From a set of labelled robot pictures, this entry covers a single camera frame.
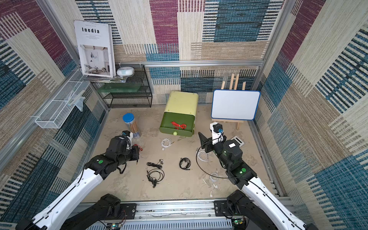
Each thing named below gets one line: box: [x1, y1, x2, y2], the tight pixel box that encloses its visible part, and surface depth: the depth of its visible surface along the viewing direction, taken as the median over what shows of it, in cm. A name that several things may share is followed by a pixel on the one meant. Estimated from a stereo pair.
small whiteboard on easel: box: [211, 73, 261, 130], surface depth 97 cm
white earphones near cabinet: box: [160, 138, 175, 151], surface depth 101 cm
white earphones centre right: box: [195, 150, 213, 163], surface depth 93 cm
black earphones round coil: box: [179, 157, 192, 171], surface depth 91 cm
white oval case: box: [116, 66, 136, 77], surface depth 89 cm
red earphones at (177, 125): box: [170, 121, 187, 131], surface depth 90 cm
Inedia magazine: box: [73, 20, 116, 79], surface depth 79 cm
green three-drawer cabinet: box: [158, 91, 199, 138], surface depth 92 cm
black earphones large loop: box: [146, 168, 165, 189], surface depth 87 cm
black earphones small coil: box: [146, 159, 164, 169], surface depth 91 cm
